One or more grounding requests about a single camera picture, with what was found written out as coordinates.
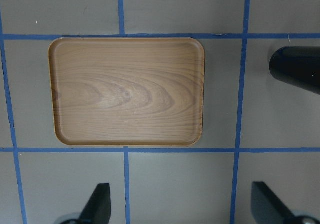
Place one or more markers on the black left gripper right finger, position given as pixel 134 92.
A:
pixel 266 206

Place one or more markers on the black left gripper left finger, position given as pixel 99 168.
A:
pixel 98 208

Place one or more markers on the dark wine bottle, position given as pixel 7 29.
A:
pixel 298 66

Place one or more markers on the wooden serving tray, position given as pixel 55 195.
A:
pixel 127 91

